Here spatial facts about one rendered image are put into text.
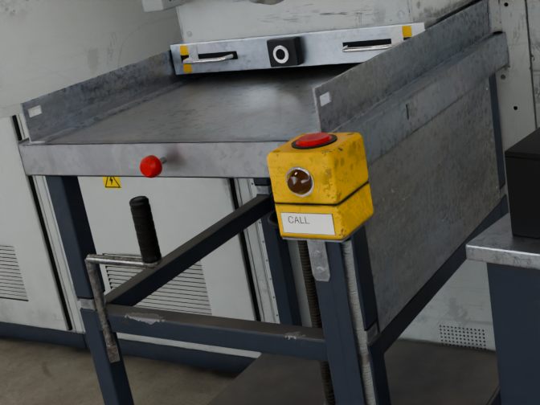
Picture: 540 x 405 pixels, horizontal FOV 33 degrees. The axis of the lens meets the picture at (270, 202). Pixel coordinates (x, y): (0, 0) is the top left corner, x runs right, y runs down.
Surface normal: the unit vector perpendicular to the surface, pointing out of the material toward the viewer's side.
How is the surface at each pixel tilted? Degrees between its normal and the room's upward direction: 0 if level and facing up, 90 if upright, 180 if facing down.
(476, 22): 90
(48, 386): 0
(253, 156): 90
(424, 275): 90
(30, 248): 90
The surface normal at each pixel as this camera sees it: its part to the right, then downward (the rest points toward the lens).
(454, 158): 0.84, 0.03
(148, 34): 0.51, 0.18
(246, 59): -0.52, 0.35
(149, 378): -0.17, -0.94
